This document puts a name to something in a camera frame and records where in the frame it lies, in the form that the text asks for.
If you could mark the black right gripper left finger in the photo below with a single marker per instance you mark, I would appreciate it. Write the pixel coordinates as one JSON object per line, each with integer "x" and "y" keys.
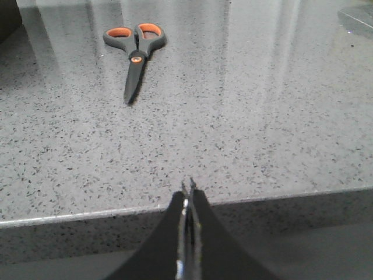
{"x": 163, "y": 254}

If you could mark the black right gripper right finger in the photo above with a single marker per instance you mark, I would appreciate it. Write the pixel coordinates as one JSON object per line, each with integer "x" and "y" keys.
{"x": 211, "y": 251}

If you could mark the dark wooden drawer cabinet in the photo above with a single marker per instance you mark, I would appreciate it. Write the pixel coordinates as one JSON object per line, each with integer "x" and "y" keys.
{"x": 10, "y": 18}

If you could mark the black orange-handled scissors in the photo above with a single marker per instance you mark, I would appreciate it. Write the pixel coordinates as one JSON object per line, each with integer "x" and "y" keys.
{"x": 138, "y": 44}

